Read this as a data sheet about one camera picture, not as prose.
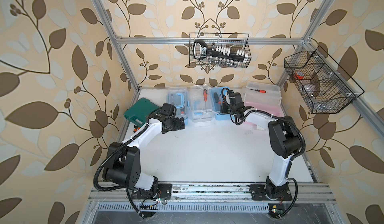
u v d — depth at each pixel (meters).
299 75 0.80
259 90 1.03
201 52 0.87
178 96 1.00
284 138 0.51
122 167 0.43
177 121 0.80
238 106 0.77
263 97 1.04
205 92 1.05
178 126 0.79
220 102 1.24
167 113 0.69
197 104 1.09
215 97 1.17
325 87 0.73
